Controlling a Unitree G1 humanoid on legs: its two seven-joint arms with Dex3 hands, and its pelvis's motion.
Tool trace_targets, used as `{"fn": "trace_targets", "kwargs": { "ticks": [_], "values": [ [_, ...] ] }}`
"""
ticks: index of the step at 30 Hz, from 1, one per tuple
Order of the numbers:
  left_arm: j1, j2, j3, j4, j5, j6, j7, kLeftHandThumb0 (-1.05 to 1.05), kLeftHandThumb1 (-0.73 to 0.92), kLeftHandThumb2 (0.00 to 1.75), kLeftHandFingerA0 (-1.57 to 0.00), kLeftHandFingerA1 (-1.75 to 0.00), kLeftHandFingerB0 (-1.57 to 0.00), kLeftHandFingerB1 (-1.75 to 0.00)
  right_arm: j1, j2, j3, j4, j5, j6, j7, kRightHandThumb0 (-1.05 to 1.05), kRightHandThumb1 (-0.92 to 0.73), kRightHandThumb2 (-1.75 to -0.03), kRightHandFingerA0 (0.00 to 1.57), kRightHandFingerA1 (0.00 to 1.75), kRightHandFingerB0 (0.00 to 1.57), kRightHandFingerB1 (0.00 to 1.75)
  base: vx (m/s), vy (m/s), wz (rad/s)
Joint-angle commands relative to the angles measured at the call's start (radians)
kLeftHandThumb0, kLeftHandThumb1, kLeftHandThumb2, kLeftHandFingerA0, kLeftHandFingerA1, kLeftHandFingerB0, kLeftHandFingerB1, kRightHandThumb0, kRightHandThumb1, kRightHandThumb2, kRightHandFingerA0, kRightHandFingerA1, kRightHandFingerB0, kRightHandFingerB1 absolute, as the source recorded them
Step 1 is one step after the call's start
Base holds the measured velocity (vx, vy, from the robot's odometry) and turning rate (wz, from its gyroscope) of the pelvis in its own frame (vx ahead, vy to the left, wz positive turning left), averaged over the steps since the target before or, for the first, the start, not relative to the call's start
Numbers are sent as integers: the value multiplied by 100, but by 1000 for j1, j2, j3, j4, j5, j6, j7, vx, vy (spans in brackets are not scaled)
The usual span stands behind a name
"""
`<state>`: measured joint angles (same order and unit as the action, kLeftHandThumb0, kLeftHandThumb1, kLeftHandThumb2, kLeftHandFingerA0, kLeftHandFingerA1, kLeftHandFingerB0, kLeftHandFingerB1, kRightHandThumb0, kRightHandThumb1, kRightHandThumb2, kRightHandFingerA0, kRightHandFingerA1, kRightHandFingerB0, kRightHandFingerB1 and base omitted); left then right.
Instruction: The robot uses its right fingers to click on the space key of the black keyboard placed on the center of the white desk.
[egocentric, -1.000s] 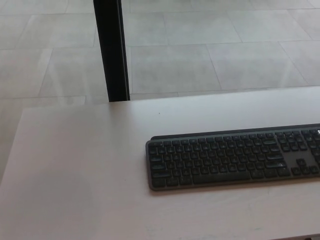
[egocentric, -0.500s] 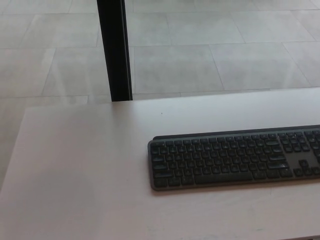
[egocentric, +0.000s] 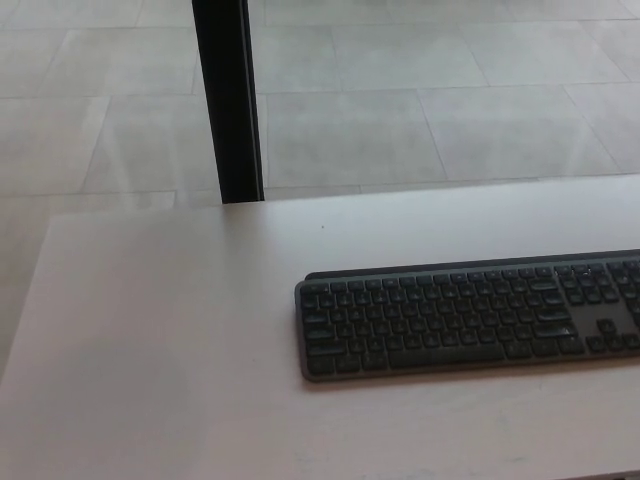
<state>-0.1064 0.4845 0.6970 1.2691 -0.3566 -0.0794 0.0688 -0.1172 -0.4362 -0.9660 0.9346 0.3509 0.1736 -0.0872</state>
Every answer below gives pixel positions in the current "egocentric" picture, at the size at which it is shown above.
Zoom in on black vertical metal post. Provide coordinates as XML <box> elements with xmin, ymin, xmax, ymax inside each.
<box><xmin>191</xmin><ymin>0</ymin><xmax>266</xmax><ymax>205</ymax></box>

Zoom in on black wireless keyboard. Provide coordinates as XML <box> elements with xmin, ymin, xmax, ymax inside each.
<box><xmin>294</xmin><ymin>248</ymin><xmax>640</xmax><ymax>385</ymax></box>

